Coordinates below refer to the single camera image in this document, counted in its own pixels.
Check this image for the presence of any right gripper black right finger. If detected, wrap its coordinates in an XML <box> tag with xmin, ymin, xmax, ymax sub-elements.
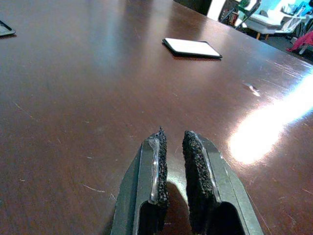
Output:
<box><xmin>182</xmin><ymin>130</ymin><xmax>265</xmax><ymax>235</ymax></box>

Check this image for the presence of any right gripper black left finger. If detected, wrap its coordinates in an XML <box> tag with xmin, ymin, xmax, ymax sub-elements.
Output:
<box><xmin>110</xmin><ymin>126</ymin><xmax>171</xmax><ymax>235</ymax></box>

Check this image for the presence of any dark brown wooden table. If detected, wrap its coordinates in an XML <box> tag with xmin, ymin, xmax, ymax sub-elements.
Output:
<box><xmin>0</xmin><ymin>0</ymin><xmax>313</xmax><ymax>235</ymax></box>

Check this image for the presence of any black-framed white flat card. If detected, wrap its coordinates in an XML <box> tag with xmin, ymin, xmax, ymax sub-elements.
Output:
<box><xmin>161</xmin><ymin>37</ymin><xmax>223</xmax><ymax>60</ymax></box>

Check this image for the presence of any white sofa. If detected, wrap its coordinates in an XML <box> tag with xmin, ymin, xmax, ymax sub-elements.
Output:
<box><xmin>241</xmin><ymin>7</ymin><xmax>306</xmax><ymax>40</ymax></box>

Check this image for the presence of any red cloth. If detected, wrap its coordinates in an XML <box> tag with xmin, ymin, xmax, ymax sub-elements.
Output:
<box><xmin>286</xmin><ymin>31</ymin><xmax>313</xmax><ymax>53</ymax></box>

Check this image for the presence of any green and black chair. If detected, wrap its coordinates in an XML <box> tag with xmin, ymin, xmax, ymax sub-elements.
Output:
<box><xmin>234</xmin><ymin>0</ymin><xmax>262</xmax><ymax>31</ymax></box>

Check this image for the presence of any black box-shaped object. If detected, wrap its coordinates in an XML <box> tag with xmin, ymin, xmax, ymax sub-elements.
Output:
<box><xmin>173</xmin><ymin>0</ymin><xmax>212</xmax><ymax>16</ymax></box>

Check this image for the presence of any black-framed grey flat object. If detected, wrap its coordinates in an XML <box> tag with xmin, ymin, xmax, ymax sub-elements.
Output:
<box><xmin>0</xmin><ymin>20</ymin><xmax>17</xmax><ymax>38</ymax></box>

